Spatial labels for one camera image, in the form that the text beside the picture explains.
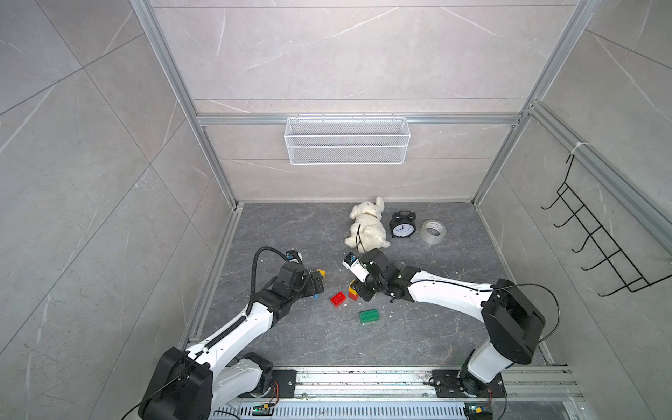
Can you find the red square lego brick bottom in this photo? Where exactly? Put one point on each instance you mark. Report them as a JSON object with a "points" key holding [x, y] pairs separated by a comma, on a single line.
{"points": [[338, 299]]}

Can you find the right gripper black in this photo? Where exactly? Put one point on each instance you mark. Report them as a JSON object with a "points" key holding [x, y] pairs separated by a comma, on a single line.
{"points": [[363, 293]]}

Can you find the aluminium mounting rail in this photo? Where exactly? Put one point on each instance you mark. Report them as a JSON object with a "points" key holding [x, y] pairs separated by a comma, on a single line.
{"points": [[544, 383]]}

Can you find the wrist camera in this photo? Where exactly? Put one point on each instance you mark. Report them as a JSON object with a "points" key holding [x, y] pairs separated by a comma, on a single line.
{"points": [[293, 256], [373, 268]]}

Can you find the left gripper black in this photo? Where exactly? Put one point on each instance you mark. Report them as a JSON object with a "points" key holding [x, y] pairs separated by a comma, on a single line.
{"points": [[310, 289]]}

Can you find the white plush dog toy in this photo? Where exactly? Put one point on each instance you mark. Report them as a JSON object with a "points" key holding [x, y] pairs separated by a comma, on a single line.
{"points": [[367, 231]]}

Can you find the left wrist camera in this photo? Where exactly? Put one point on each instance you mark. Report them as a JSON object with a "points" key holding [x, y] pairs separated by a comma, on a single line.
{"points": [[293, 256]]}

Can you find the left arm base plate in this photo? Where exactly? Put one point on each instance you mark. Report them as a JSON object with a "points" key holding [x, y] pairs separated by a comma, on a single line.
{"points": [[272, 383]]}

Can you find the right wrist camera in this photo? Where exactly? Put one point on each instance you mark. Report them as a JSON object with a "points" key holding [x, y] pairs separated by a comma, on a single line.
{"points": [[373, 268]]}

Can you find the dark green long lego brick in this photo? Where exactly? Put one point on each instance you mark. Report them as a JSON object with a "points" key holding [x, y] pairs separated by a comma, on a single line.
{"points": [[369, 316]]}

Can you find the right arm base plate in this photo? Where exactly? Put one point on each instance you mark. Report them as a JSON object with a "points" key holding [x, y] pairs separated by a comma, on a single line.
{"points": [[446, 383]]}

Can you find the black alarm clock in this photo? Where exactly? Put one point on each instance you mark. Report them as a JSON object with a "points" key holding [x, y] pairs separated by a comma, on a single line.
{"points": [[403, 224]]}

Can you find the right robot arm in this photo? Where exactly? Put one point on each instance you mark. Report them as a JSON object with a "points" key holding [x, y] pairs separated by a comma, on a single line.
{"points": [[513, 323]]}

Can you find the clear tape roll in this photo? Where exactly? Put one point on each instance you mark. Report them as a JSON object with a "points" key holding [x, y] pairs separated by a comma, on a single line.
{"points": [[433, 232]]}

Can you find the black wire hook rack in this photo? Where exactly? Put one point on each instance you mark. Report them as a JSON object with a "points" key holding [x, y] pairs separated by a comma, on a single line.
{"points": [[597, 236]]}

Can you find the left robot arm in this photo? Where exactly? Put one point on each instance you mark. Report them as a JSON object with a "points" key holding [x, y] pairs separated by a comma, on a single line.
{"points": [[186, 384]]}

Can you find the white wire mesh basket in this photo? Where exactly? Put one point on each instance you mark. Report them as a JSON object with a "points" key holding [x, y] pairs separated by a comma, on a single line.
{"points": [[329, 141]]}

